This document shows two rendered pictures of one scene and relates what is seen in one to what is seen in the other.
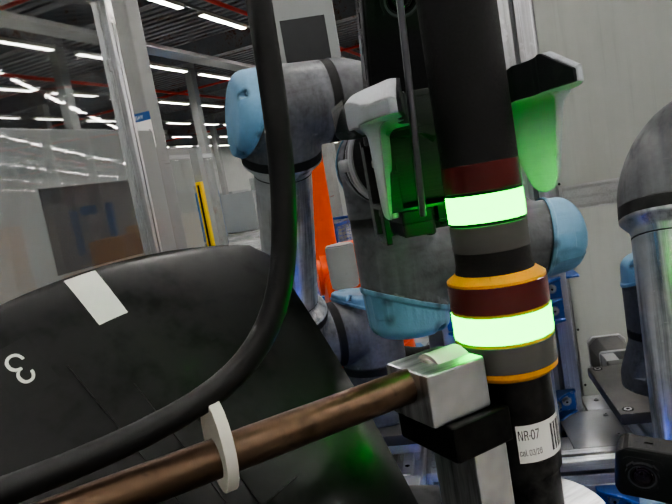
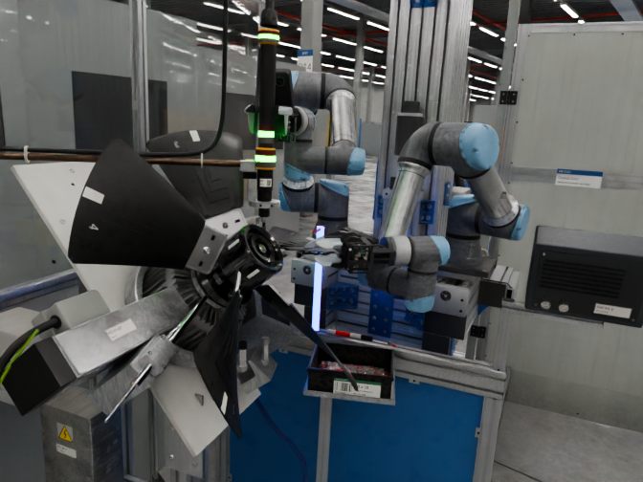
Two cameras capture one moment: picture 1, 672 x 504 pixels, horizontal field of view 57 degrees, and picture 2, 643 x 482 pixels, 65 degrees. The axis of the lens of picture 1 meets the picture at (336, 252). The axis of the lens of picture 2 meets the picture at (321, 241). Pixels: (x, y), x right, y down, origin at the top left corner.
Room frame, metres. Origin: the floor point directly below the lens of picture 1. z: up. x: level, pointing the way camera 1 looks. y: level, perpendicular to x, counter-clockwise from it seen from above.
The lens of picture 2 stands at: (-0.78, -0.47, 1.48)
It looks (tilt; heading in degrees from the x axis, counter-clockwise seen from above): 13 degrees down; 14
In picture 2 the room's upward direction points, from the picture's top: 3 degrees clockwise
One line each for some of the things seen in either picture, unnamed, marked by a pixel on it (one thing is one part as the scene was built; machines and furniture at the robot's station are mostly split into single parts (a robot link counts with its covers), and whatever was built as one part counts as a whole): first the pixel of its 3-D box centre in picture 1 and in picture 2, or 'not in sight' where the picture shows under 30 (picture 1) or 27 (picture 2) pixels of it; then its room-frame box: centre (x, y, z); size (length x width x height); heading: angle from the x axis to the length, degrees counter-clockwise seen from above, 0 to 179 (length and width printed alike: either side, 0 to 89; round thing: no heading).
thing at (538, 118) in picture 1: (535, 129); (284, 120); (0.29, -0.10, 1.48); 0.09 x 0.03 x 0.06; 19
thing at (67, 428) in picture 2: not in sight; (82, 443); (0.09, 0.29, 0.73); 0.15 x 0.09 x 0.22; 83
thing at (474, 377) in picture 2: not in sight; (346, 349); (0.61, -0.21, 0.82); 0.90 x 0.04 x 0.08; 83
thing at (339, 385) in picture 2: not in sight; (351, 370); (0.44, -0.26, 0.85); 0.22 x 0.17 x 0.07; 96
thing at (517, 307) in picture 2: not in sight; (550, 312); (0.54, -0.74, 1.04); 0.24 x 0.03 x 0.03; 83
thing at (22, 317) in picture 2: not in sight; (14, 341); (0.15, 0.53, 0.92); 0.17 x 0.16 x 0.11; 83
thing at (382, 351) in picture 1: (364, 324); (331, 197); (1.09, -0.03, 1.20); 0.13 x 0.12 x 0.14; 106
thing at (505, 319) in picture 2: not in sight; (503, 335); (0.56, -0.64, 0.96); 0.03 x 0.03 x 0.20; 83
